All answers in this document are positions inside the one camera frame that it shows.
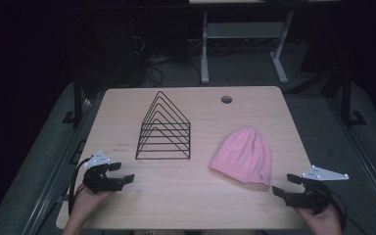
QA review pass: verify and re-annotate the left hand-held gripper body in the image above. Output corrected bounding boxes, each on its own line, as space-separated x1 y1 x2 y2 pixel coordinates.
82 150 115 195

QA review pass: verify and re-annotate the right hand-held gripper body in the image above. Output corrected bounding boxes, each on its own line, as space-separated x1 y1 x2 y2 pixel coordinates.
285 164 351 215

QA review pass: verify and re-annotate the pink knitted beanie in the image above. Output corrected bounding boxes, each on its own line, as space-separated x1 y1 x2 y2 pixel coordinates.
209 126 273 189

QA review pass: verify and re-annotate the person's left hand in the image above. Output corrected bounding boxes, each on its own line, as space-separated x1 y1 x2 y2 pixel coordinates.
68 183 113 227

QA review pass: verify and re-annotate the person's right hand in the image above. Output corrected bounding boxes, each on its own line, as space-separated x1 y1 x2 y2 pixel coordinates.
294 204 343 235

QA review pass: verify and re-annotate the black metal stand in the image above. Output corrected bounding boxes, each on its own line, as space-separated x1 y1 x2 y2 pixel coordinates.
62 65 86 127
340 68 368 127

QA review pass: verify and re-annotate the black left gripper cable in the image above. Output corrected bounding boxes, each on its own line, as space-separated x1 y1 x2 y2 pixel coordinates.
68 157 94 208

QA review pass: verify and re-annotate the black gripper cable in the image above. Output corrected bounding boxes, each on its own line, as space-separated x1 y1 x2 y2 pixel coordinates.
68 157 94 208
329 190 370 235

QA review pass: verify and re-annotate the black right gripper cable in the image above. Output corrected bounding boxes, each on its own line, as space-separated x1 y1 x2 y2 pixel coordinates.
329 190 370 235

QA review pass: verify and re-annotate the grey metal floor rail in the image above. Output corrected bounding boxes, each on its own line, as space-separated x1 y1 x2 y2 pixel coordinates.
326 96 376 226
21 97 94 235

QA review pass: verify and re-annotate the black wire file rack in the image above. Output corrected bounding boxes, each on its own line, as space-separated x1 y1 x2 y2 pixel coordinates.
134 90 192 162

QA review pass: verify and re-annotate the tangle of floor cables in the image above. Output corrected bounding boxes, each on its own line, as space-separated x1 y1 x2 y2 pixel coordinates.
133 33 204 88

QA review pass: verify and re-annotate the white metal table frame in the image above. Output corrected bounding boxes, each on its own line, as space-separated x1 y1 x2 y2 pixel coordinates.
200 9 296 85

